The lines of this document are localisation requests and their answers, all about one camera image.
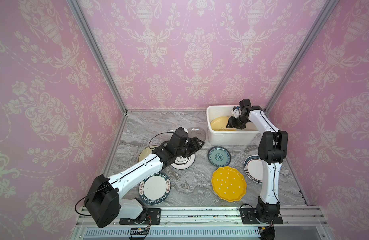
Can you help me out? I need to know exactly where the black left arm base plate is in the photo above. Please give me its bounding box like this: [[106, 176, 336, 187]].
[[119, 208, 161, 225]]

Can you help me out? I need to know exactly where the white plastic bin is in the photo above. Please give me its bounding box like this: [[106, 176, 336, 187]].
[[206, 105, 259, 145]]

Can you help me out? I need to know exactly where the teal blue floral plate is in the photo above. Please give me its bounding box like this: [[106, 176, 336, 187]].
[[207, 147, 231, 167]]

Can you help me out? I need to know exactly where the aluminium right corner post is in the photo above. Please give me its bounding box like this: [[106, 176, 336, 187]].
[[264, 0, 339, 115]]

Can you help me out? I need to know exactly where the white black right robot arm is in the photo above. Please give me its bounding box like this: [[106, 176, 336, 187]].
[[226, 99, 288, 225]]

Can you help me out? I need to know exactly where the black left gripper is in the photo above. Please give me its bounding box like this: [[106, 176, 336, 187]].
[[175, 135, 205, 158]]

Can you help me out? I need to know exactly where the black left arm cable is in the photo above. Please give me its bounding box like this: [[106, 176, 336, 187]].
[[74, 131, 176, 217]]

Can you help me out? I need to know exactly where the yellow polka dot plate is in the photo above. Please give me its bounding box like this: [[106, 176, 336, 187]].
[[211, 166, 247, 203]]

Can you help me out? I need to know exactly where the white plate green red rim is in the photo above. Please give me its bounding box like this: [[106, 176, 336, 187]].
[[243, 155, 263, 184]]

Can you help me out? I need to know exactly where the beige plate with wheat sprig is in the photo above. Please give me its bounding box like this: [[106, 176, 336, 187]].
[[138, 146, 157, 162]]

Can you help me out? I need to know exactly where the aluminium corner post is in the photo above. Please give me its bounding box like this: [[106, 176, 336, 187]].
[[264, 0, 339, 115], [67, 0, 127, 116]]

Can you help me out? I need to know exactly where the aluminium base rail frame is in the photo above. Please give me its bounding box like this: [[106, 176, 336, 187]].
[[71, 205, 335, 240]]

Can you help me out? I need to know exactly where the pale yellow bear plate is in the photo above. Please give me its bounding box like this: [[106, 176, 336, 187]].
[[210, 116, 236, 132]]

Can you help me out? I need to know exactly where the aluminium left corner post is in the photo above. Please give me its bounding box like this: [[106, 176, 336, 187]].
[[67, 0, 127, 116]]

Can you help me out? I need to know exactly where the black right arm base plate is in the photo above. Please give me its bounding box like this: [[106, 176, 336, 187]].
[[238, 206, 283, 225]]

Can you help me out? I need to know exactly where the white plate with quatrefoil border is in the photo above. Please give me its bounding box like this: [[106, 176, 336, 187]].
[[170, 154, 195, 170]]

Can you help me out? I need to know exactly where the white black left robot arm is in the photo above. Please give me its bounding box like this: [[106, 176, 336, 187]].
[[82, 127, 206, 228]]

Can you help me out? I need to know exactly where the white plate teal lettered rim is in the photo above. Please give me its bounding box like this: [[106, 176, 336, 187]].
[[138, 172, 171, 205]]

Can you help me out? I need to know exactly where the clear glass plate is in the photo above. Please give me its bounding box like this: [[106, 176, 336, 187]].
[[187, 127, 206, 142]]

